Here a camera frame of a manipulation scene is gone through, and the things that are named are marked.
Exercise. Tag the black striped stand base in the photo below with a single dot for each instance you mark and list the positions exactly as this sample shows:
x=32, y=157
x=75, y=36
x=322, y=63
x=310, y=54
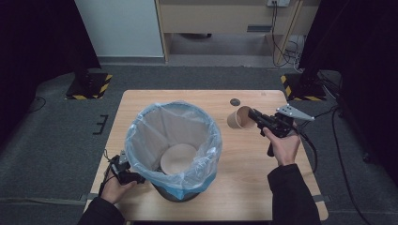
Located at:
x=305, y=90
x=90, y=89

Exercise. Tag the white power strip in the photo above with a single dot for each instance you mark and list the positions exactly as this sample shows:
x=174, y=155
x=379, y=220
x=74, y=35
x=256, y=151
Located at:
x=278, y=2

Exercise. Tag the person's left hand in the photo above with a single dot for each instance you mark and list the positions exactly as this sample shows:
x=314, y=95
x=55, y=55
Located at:
x=112, y=192

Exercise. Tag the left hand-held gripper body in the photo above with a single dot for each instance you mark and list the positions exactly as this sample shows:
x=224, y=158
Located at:
x=118, y=167

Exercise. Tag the brown paper cup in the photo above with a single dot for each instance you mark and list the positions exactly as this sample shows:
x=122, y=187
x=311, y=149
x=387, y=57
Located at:
x=237, y=120

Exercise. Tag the trash bin with blue bag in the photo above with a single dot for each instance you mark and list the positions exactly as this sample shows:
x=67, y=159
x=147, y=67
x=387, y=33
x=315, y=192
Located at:
x=200, y=137

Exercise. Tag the dark curtain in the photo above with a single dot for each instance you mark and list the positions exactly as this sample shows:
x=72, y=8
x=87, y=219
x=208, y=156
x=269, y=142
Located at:
x=366, y=62
x=31, y=47

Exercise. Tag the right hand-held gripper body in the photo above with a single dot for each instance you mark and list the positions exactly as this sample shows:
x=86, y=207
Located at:
x=280, y=126

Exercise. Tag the black trash bin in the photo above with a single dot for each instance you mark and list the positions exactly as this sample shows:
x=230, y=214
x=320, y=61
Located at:
x=175, y=196

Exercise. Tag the person's right hand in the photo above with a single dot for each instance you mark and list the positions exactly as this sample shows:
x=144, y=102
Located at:
x=286, y=148

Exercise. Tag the white disposable bowl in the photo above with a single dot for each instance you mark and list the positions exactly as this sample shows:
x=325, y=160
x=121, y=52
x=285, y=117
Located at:
x=178, y=159

